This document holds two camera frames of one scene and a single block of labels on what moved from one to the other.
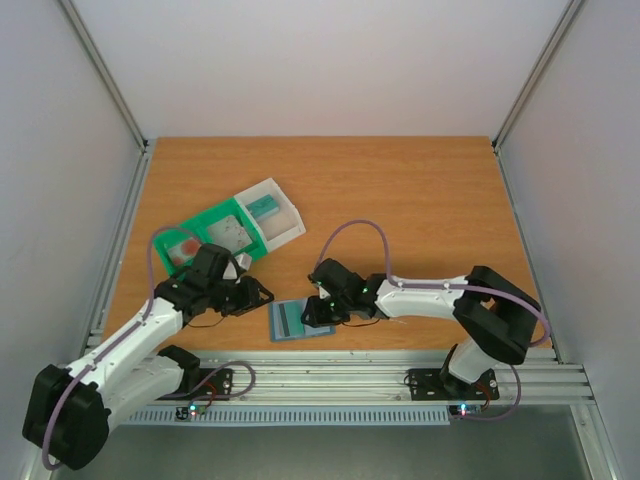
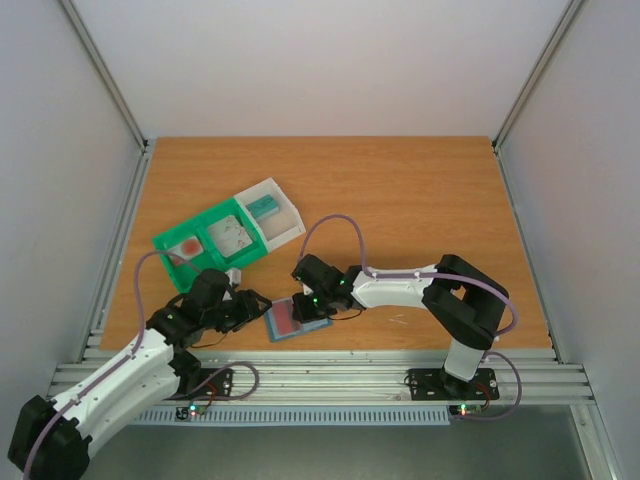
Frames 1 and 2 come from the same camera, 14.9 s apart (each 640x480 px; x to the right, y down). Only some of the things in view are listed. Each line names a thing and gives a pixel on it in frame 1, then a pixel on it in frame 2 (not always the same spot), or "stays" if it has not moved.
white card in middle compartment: [230, 234] stays
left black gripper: [251, 300] to [249, 309]
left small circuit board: [190, 413] stays
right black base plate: [427, 384] stays
